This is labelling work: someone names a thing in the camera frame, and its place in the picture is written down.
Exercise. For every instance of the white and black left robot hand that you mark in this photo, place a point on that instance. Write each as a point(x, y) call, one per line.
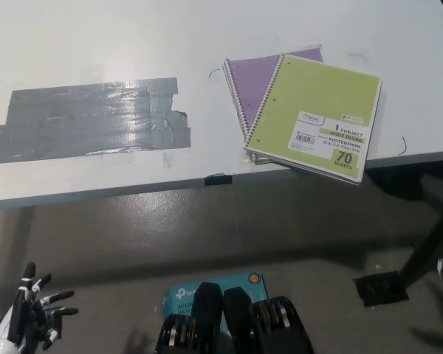
point(16, 313)

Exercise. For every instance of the green spiral notebook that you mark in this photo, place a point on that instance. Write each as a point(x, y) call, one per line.
point(310, 96)

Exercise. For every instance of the black robot torso blocks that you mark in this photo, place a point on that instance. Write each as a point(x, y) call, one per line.
point(210, 324)

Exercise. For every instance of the teal router box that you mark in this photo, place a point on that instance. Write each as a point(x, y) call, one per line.
point(184, 295)

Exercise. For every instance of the small clear tape piece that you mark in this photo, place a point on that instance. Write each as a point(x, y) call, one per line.
point(167, 159)

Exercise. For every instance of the small black tape piece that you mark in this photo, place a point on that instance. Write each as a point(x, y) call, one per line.
point(218, 180)

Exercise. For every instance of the purple spiral notebook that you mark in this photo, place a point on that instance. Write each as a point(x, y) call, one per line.
point(247, 85)

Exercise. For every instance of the grey duct tape patch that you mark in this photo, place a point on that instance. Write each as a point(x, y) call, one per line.
point(88, 118)

